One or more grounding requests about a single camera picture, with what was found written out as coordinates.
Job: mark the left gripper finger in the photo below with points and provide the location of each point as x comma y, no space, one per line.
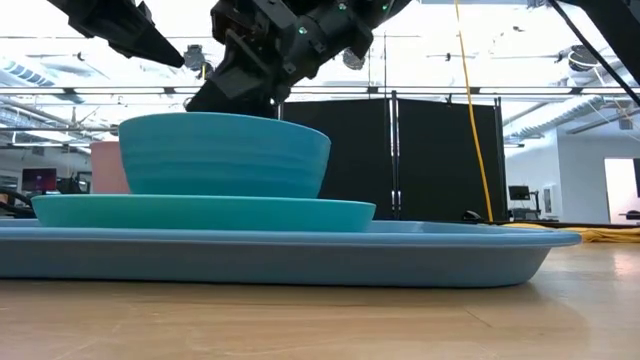
155,47

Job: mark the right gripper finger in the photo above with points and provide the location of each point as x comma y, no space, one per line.
240,92

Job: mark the blue ribbed bowl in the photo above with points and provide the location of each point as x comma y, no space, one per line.
225,160

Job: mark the teal round plate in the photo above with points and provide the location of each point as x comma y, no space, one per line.
200,215

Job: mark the pink plastic cup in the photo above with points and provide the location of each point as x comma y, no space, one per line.
107,170

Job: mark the blue plastic serving tray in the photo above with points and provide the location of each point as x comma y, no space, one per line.
300,265

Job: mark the black ceiling lamp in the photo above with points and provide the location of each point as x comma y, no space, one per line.
354,60
194,57
580,55

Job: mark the dark red monitor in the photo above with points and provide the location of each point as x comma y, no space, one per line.
39,180

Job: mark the small black monitor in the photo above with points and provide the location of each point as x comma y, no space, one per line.
519,193

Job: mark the grey overhead rail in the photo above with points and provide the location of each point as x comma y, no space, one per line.
125,90

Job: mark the white wall box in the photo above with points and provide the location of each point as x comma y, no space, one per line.
550,200

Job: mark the black table frame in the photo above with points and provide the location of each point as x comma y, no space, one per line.
600,224

